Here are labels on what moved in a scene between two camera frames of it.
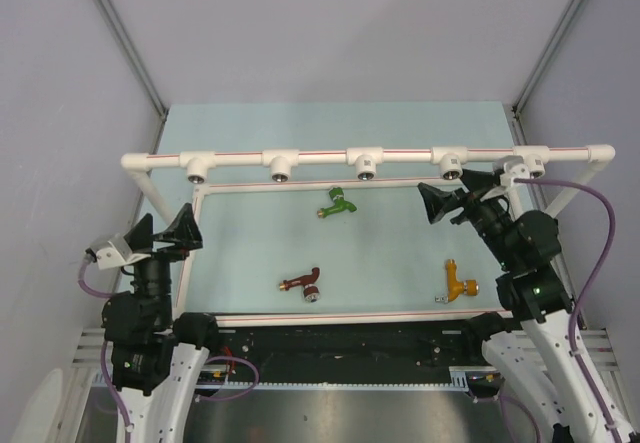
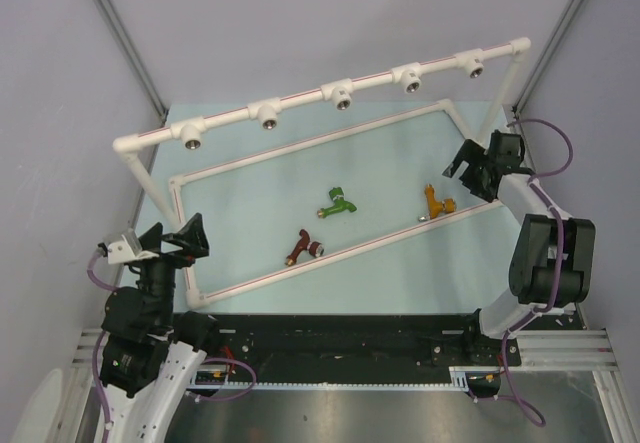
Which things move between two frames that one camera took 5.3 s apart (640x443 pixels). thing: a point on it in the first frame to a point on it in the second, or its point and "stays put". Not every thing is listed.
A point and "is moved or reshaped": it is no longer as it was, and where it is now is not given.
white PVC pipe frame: (365, 164) to (513, 52)
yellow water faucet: (455, 288) is moved or reshaped
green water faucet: (339, 203) stays put
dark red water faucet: (309, 282) to (315, 248)
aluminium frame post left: (125, 45) stays put
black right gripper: (437, 202) to (472, 153)
